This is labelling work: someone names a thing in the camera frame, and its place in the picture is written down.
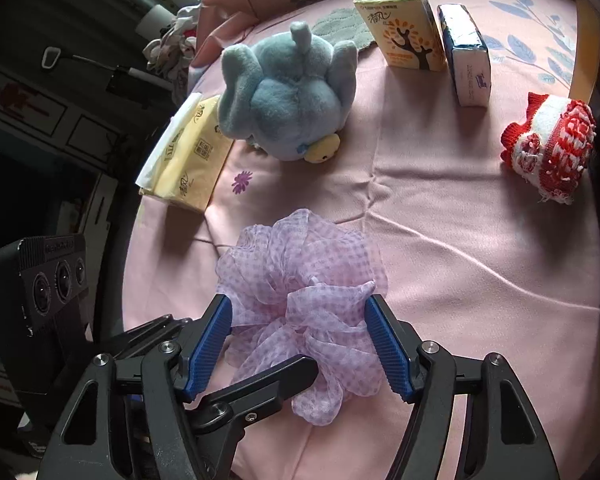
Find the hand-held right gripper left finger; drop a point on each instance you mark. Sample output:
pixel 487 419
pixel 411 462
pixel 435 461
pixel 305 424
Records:
pixel 207 345

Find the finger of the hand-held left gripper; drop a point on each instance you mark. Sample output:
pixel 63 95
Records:
pixel 150 332
pixel 275 385

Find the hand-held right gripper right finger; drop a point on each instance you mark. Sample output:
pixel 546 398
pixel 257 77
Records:
pixel 390 350

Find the purple gauze scrunchie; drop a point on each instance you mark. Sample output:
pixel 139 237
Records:
pixel 300 270

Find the blue plush elephant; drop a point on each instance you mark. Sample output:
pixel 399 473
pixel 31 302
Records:
pixel 280 100

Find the red white knitted cloth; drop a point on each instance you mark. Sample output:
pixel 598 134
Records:
pixel 550 145

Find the green knitted cloth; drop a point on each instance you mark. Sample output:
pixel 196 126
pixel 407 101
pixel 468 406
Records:
pixel 340 30

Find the white panelled cabinet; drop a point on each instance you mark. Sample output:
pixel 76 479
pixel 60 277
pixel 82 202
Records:
pixel 40 110

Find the yellow tissue pack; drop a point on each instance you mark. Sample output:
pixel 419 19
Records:
pixel 190 160

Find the pile of clothes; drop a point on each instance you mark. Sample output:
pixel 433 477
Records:
pixel 177 40

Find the small blue tissue pack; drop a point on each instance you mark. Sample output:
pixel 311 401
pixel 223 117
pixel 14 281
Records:
pixel 472 75

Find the white plastic container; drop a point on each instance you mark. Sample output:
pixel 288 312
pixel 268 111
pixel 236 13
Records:
pixel 155 19

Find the small orange tissue pack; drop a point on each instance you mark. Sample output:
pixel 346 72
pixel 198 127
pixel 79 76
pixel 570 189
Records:
pixel 405 30

